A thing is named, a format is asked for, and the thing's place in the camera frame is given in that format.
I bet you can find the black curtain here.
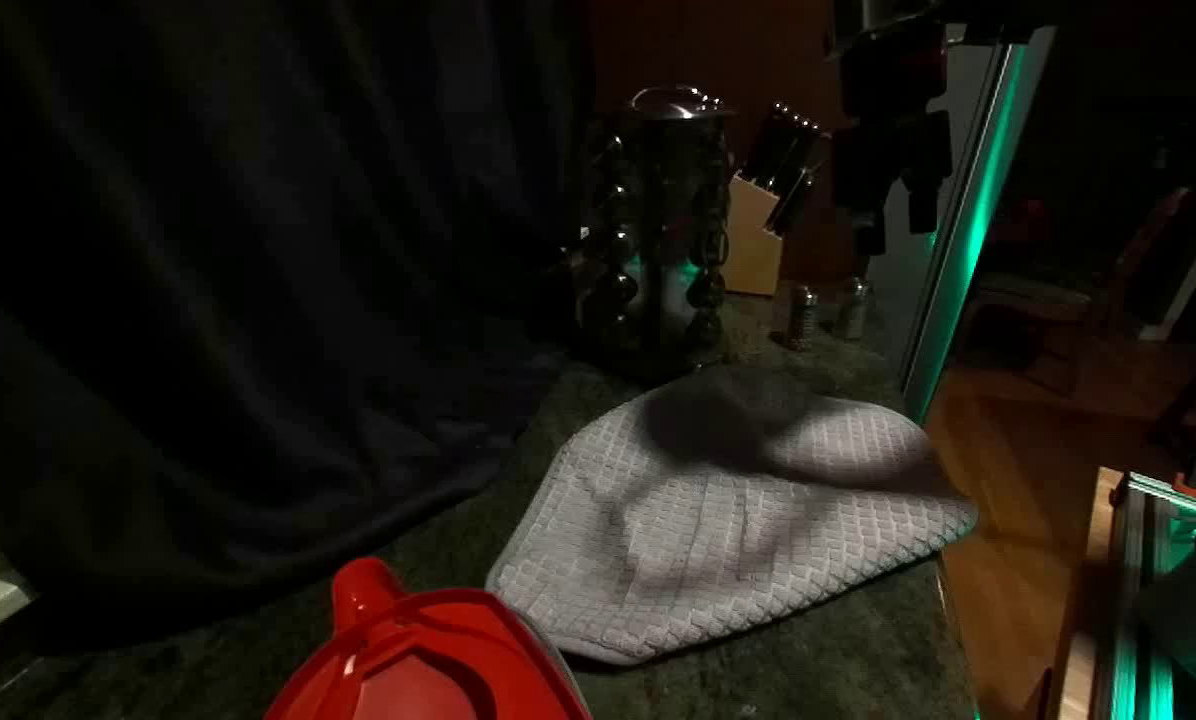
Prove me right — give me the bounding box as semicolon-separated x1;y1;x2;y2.
0;0;589;649

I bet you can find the spice jar with silver lid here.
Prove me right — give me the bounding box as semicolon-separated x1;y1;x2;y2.
829;270;875;339
785;275;829;350

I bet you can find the wooden plank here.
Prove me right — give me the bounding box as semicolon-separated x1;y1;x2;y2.
1043;465;1130;720

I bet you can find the red lidded food container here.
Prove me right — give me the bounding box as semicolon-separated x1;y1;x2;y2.
262;557;595;720

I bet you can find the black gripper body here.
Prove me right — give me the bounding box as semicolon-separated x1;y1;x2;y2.
830;52;955;153

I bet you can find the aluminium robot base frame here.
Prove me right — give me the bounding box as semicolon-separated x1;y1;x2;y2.
1105;465;1196;720

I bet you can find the gray waffle dish cloth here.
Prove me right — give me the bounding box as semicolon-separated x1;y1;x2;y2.
485;362;982;668

